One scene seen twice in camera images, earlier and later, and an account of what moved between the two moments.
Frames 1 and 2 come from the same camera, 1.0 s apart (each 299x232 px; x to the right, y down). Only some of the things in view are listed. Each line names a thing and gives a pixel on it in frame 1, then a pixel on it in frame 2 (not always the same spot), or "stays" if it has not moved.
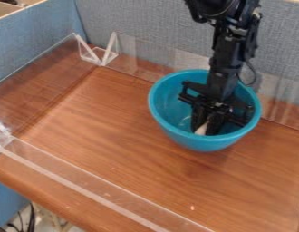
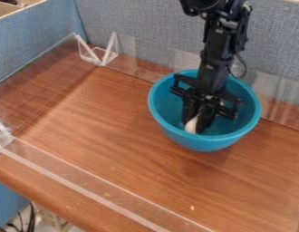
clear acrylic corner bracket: [97, 54] stays
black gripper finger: [214, 124] to [207, 114]
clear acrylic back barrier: [151, 53] stays
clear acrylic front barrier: [91, 185] stays
